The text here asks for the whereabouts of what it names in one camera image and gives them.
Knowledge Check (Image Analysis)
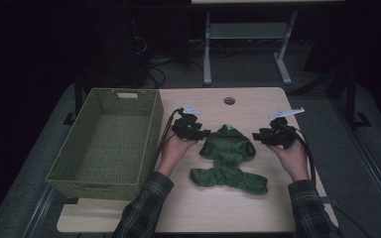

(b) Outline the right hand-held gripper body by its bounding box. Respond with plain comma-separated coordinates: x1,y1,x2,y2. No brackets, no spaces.
266,107,307,150

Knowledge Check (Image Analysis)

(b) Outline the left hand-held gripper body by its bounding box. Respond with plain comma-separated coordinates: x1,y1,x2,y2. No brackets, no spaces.
172,105,203,142

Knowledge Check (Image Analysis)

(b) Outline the black metal stand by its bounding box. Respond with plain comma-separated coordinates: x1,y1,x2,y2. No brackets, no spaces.
326,68,373,131
63,73,85,126

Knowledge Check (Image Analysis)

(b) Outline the person's right hand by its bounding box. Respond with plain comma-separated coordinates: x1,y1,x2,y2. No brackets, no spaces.
265,138,312,182

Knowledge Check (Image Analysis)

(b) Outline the left hand-held gripper black cable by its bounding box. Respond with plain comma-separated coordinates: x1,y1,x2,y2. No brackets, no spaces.
147,107,184,181

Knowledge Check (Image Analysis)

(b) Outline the tangle of black floor cables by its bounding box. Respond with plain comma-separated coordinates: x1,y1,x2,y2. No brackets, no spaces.
132,35,206,89

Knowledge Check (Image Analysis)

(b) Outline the green fleece pet garment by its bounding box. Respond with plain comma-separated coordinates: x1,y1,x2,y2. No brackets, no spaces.
189,123,269,196

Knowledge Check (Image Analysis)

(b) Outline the green woven basket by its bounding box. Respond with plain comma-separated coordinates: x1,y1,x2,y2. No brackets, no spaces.
45,87,165,201

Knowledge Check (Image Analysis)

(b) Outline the white metal table frame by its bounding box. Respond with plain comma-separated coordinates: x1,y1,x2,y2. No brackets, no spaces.
202,9,299,87

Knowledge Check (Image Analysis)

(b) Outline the aluminium floor rail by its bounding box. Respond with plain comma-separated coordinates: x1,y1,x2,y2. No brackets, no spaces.
22,184,58,238
329,98,381,230

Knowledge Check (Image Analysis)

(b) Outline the person's left hand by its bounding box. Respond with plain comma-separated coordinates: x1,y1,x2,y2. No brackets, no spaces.
156,129,199,179

